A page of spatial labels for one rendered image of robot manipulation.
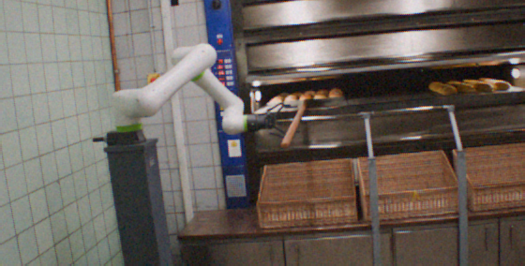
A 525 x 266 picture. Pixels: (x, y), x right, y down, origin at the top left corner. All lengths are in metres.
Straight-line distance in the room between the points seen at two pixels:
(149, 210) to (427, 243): 1.51
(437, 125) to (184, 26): 1.73
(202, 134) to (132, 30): 0.83
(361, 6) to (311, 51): 0.42
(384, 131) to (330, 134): 0.34
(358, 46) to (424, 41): 0.41
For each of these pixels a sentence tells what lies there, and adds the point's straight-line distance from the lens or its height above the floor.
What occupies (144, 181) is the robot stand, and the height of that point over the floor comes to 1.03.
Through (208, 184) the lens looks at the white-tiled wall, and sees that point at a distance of 3.60.
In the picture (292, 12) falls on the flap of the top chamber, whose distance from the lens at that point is 3.42.
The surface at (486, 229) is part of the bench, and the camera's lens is 3.12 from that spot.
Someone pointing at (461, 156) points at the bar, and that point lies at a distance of 2.92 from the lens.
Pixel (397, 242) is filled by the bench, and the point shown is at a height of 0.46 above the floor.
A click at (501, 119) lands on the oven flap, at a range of 3.58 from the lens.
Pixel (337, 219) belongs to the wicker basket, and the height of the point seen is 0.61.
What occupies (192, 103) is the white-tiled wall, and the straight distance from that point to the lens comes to 3.53.
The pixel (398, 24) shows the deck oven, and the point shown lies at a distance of 3.43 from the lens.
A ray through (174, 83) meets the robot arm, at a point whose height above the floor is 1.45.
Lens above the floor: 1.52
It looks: 6 degrees down
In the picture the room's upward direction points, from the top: 6 degrees counter-clockwise
